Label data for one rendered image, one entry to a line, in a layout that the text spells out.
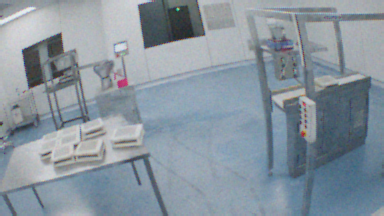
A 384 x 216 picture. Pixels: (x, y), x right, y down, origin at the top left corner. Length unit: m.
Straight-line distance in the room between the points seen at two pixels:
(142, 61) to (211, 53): 1.53
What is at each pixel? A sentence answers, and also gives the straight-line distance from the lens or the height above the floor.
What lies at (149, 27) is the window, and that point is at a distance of 7.41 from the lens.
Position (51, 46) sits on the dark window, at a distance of 7.61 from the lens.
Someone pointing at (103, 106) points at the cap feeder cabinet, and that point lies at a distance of 4.71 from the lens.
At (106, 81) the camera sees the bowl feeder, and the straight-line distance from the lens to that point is 4.87.
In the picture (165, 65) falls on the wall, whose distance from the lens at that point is 7.54.
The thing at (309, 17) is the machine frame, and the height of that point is 1.62.
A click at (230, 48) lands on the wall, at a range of 7.85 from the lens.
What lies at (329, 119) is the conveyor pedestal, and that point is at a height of 0.52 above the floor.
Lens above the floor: 1.77
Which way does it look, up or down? 18 degrees down
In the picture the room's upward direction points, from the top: 11 degrees counter-clockwise
